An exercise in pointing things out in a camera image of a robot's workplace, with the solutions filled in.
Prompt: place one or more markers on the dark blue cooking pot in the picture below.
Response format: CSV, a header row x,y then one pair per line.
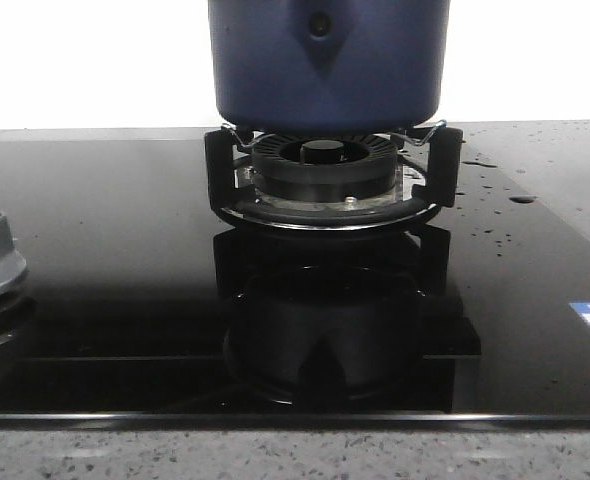
x,y
319,67

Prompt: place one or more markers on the black pot support grate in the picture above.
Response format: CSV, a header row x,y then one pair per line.
x,y
427,169

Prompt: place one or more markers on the black round gas burner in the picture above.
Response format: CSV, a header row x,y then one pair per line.
x,y
324,169

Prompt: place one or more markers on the black glass gas cooktop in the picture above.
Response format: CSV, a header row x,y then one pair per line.
x,y
143,310

